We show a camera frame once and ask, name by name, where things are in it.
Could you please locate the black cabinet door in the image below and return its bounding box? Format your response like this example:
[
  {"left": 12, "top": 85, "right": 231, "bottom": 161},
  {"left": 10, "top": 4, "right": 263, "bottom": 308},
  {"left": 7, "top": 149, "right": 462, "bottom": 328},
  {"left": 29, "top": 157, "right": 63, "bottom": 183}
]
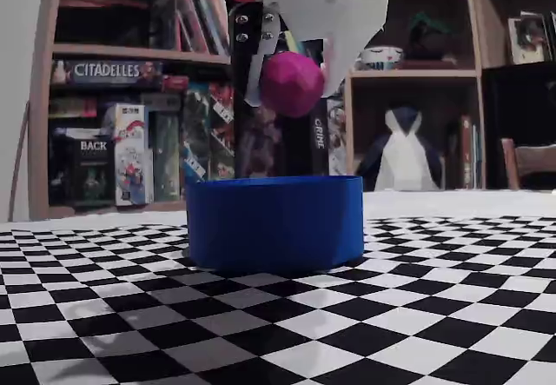
[{"left": 482, "top": 63, "right": 556, "bottom": 190}]

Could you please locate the pink book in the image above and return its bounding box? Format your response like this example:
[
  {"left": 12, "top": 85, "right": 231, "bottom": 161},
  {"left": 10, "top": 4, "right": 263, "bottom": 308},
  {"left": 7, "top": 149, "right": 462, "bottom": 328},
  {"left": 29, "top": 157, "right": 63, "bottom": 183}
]
[{"left": 173, "top": 0, "right": 209, "bottom": 54}]

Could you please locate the black Back game box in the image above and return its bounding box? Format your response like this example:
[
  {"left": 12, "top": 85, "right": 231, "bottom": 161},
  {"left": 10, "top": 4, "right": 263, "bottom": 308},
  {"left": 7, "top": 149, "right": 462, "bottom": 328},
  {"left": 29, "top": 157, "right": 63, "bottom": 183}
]
[{"left": 50, "top": 127, "right": 116, "bottom": 207}]

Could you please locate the dark green bonsai model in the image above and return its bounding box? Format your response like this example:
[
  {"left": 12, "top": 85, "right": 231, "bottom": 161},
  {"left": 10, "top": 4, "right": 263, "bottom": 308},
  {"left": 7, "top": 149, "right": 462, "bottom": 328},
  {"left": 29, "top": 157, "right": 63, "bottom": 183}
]
[{"left": 406, "top": 10, "right": 461, "bottom": 63}]

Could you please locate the white illustrated game box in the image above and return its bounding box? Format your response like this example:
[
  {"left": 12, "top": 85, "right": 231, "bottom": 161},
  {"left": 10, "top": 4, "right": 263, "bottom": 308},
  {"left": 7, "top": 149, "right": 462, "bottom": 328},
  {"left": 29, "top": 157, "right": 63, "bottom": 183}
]
[{"left": 326, "top": 96, "right": 348, "bottom": 176}]

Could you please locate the Citadelles game box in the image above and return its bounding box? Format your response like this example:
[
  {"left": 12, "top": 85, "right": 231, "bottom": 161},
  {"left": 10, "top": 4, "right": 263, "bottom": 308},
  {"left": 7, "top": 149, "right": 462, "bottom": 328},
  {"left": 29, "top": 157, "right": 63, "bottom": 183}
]
[{"left": 50, "top": 59, "right": 164, "bottom": 85}]

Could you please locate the red white game box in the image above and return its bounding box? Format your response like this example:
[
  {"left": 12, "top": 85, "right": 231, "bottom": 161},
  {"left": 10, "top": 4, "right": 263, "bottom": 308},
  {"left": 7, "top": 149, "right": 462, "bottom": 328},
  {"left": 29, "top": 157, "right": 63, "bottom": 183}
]
[{"left": 182, "top": 81, "right": 236, "bottom": 183}]

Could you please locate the red brown book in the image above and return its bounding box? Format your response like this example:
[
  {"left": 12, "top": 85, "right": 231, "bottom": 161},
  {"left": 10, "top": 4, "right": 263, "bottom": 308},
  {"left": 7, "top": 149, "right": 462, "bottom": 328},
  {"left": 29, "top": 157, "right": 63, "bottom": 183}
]
[{"left": 460, "top": 115, "right": 473, "bottom": 189}]

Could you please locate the white patterned mug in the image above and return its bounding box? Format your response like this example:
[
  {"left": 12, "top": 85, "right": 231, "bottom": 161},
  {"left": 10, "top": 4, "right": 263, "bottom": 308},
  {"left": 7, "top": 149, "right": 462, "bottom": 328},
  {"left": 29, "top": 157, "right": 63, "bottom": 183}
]
[{"left": 359, "top": 45, "right": 406, "bottom": 71}]

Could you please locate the white toy box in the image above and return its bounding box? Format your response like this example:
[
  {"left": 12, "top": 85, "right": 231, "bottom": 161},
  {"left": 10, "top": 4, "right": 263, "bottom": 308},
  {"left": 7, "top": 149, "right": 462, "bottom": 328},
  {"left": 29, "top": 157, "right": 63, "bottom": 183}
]
[{"left": 103, "top": 103, "right": 156, "bottom": 206}]

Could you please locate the dark green game box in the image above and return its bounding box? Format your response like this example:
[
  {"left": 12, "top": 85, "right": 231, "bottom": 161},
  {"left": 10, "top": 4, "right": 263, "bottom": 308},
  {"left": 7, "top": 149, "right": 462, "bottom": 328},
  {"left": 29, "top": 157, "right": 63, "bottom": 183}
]
[{"left": 154, "top": 110, "right": 183, "bottom": 202}]

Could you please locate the blue round box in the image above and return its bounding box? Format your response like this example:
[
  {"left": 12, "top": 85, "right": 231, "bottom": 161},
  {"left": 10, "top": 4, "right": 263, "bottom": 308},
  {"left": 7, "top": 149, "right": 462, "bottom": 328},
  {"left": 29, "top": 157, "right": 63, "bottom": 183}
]
[{"left": 185, "top": 175, "right": 365, "bottom": 273}]

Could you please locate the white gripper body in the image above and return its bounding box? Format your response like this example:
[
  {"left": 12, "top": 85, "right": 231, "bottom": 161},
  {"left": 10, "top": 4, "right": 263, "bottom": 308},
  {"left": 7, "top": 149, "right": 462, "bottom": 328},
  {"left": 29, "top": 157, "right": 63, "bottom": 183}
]
[{"left": 259, "top": 0, "right": 392, "bottom": 42}]

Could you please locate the dark purple game box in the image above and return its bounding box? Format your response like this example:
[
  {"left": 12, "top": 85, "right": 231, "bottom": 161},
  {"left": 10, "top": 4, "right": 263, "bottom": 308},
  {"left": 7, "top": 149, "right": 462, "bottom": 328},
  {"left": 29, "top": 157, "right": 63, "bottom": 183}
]
[{"left": 235, "top": 97, "right": 286, "bottom": 178}]

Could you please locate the black Crime game box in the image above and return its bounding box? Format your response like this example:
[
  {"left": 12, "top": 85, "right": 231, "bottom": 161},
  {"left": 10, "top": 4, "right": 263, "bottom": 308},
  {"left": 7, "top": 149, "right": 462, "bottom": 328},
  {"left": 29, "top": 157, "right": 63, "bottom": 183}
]
[{"left": 281, "top": 97, "right": 330, "bottom": 177}]

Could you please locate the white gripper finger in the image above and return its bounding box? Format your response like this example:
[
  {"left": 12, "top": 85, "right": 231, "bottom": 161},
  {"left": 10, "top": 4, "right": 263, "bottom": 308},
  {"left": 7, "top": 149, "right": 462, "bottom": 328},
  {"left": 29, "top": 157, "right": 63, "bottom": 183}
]
[{"left": 320, "top": 27, "right": 384, "bottom": 98}]

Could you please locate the salmon book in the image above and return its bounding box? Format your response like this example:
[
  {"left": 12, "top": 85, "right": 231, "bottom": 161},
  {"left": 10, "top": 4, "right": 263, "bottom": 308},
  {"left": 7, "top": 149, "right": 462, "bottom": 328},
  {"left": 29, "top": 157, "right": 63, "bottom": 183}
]
[{"left": 200, "top": 0, "right": 231, "bottom": 56}]

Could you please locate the light wooden picture frame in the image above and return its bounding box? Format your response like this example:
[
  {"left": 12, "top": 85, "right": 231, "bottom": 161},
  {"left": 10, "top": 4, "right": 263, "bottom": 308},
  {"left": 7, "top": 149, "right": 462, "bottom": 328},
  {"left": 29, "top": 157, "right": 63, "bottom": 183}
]
[{"left": 507, "top": 15, "right": 549, "bottom": 65}]

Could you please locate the brown wooden chair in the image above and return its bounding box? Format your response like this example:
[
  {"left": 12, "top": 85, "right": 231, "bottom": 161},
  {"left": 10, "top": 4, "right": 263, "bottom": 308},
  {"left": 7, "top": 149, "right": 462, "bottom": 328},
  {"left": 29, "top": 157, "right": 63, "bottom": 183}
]
[{"left": 501, "top": 136, "right": 556, "bottom": 190}]

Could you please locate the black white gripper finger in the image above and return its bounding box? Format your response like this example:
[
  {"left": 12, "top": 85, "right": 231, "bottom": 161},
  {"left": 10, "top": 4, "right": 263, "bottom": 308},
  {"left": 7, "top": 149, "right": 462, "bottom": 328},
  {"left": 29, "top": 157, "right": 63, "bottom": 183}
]
[{"left": 228, "top": 2, "right": 284, "bottom": 109}]

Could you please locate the blue white paper penguin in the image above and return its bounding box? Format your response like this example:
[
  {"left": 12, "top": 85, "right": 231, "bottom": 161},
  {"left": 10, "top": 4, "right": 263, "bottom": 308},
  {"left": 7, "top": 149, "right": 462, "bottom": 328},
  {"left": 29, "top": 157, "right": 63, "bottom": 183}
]
[{"left": 355, "top": 106, "right": 444, "bottom": 193}]

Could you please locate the small red box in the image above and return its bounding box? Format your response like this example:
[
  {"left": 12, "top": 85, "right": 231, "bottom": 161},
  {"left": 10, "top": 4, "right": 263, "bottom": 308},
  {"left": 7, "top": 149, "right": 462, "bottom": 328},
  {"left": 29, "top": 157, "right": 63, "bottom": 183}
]
[{"left": 161, "top": 75, "right": 190, "bottom": 93}]

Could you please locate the flat pink box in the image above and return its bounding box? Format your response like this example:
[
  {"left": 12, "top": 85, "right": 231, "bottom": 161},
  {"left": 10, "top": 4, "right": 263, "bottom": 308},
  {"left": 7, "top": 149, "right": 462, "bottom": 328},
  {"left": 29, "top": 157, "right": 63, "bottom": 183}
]
[{"left": 48, "top": 96, "right": 97, "bottom": 119}]

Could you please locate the pink faceted ball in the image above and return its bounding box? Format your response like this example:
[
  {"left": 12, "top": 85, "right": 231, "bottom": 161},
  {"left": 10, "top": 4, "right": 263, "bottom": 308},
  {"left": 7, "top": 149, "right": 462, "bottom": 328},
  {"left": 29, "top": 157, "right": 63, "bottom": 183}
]
[{"left": 260, "top": 51, "right": 327, "bottom": 119}]

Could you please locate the flat brown board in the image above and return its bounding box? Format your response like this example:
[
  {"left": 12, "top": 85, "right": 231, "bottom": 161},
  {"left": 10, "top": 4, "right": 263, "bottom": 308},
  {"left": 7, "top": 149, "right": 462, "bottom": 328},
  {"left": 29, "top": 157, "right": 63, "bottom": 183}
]
[{"left": 401, "top": 56, "right": 462, "bottom": 71}]

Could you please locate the black white checkerboard mat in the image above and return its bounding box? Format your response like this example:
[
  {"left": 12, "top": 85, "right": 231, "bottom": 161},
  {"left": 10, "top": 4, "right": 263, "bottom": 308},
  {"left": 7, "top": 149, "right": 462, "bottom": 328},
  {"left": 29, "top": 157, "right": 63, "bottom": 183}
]
[{"left": 0, "top": 189, "right": 556, "bottom": 385}]

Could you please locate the grey blue book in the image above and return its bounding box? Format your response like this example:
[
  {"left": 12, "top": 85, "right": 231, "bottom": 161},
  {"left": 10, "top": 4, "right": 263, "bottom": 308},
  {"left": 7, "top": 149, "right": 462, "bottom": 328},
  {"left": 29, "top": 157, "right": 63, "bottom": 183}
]
[{"left": 472, "top": 123, "right": 486, "bottom": 189}]

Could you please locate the white book set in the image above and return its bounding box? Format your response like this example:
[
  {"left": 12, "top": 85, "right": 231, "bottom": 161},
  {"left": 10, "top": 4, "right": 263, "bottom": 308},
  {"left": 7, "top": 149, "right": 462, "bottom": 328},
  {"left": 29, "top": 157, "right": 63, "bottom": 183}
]
[{"left": 545, "top": 10, "right": 556, "bottom": 63}]

